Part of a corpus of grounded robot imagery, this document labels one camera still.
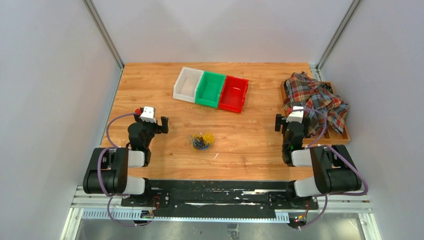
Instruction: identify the blue cable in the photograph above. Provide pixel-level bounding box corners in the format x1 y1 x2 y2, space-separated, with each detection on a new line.
189 135 211 152

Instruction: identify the white plastic bin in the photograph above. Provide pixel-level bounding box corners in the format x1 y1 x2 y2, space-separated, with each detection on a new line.
172 66 204 103

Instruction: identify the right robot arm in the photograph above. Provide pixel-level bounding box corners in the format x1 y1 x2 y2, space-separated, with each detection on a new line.
274 114 363 209

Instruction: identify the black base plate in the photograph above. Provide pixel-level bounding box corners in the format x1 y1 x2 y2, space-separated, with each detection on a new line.
121 179 313 210

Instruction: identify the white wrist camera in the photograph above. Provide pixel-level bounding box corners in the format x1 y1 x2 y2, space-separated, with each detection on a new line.
286 106 304 123
139 106 157 124

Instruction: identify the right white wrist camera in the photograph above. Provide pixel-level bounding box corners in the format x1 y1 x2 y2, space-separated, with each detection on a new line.
286 106 304 123

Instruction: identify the red plastic bin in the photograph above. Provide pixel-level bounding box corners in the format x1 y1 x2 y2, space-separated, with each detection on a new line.
218 75 249 114

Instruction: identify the wooden tray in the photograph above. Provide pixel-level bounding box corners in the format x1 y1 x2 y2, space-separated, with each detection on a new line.
280 80 351 146

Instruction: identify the plaid cloth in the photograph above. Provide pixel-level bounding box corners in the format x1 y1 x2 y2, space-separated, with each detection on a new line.
282 72 348 137

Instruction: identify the brown cable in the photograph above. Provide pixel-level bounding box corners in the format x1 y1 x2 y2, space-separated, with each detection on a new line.
188 133 203 149

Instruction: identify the yellow cable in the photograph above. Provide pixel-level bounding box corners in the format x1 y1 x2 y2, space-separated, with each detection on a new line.
190 132 216 151

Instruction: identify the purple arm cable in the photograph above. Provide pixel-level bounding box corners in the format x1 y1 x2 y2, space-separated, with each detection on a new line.
99 112 153 228
291 107 370 229

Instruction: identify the aluminium frame rail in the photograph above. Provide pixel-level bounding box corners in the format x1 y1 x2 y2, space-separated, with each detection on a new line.
71 186 372 223

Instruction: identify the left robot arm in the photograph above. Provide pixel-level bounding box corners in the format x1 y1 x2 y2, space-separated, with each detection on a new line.
82 106 169 207

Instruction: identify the green plastic bin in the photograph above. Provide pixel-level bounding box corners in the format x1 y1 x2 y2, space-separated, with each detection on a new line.
195 71 226 108

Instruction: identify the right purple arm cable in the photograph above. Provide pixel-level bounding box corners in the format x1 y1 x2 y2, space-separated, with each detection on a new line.
291 107 370 229

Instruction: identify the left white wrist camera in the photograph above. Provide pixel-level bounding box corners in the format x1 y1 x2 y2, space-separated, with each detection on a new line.
139 106 157 124

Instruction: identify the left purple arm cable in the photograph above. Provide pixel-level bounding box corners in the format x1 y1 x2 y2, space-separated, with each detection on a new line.
99 112 153 228

